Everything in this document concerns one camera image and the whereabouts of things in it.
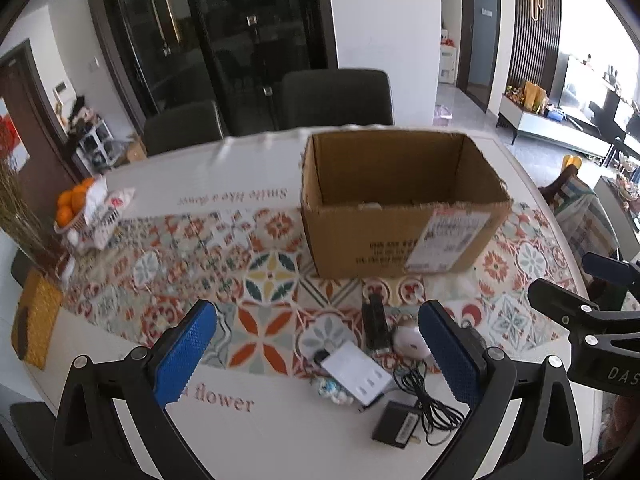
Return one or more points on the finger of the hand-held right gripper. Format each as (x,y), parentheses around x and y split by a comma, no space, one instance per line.
(617,270)
(565,302)

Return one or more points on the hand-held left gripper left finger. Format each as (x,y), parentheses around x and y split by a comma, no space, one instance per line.
(186,355)

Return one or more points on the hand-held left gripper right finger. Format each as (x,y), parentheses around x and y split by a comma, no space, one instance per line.
(446,355)

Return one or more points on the white USB device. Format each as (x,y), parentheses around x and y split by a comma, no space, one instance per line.
(356,372)

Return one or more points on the brown cardboard box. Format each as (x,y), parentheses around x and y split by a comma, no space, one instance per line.
(395,210)

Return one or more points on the white oval mouse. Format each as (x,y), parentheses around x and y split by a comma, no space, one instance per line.
(410,341)

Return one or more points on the black rectangular stick device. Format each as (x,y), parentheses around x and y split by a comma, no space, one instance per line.
(375,320)

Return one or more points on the patterned floral tablecloth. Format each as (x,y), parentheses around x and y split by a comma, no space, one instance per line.
(265,280)

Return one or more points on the small blue white trinket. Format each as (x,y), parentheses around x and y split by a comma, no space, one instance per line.
(330,391)

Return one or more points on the small black round object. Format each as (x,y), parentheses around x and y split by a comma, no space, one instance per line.
(320,358)

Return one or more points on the yellow woven mat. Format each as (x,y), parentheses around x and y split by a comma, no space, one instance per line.
(37,320)

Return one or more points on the white low TV console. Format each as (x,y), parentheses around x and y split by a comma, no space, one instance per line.
(545,122)

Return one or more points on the white printed plastic bag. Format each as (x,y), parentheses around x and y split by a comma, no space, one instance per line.
(107,210)

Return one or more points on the pile of oranges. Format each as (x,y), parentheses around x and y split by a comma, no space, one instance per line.
(70,202)

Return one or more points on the dried grass bouquet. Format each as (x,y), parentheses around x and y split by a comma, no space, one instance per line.
(17,215)

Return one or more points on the dark grey dining chair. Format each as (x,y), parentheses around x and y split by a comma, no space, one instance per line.
(335,100)
(182,127)

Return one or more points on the white shelf cart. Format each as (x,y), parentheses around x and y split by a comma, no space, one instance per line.
(92,140)

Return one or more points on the small white cabinet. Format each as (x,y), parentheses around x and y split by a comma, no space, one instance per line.
(448,65)

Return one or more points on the brown wooden door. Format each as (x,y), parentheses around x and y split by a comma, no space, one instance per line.
(30,125)

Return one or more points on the dark glass sliding doors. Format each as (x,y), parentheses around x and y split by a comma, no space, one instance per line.
(215,35)

